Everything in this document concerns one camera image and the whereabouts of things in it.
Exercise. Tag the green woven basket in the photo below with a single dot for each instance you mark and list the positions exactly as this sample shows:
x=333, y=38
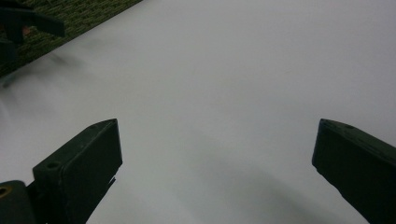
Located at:
x=77, y=15

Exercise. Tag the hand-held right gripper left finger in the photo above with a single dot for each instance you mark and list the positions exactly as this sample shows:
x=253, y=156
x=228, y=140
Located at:
x=77, y=174

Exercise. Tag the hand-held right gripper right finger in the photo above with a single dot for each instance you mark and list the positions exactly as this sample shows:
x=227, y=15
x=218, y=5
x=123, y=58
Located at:
x=358, y=168

